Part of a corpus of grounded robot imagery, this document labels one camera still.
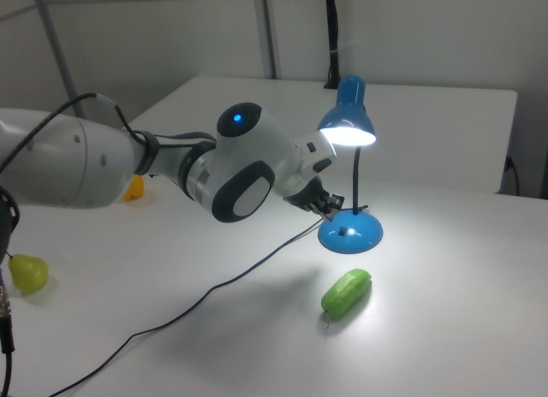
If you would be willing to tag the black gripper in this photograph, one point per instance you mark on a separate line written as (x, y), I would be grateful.
(310, 196)

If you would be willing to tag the blue desk lamp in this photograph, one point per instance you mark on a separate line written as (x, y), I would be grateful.
(349, 93)

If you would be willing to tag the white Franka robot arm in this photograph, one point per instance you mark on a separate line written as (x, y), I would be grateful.
(248, 157)

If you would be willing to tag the green cucumber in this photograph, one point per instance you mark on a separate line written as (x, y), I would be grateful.
(347, 292)

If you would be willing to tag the yellow bell pepper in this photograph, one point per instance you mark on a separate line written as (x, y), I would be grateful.
(136, 189)

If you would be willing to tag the yellow-green pear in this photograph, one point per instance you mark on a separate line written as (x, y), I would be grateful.
(29, 274)

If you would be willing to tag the grey wall frame post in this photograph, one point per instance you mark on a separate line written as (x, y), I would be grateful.
(270, 29)
(57, 50)

